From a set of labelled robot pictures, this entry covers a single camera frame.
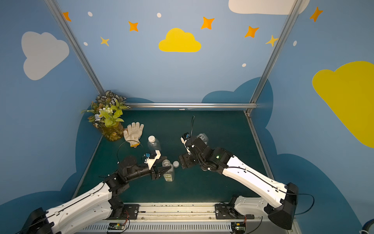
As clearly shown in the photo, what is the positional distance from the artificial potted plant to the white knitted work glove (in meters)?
0.05

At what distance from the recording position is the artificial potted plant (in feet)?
2.84

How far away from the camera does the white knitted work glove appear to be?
1031 millimetres
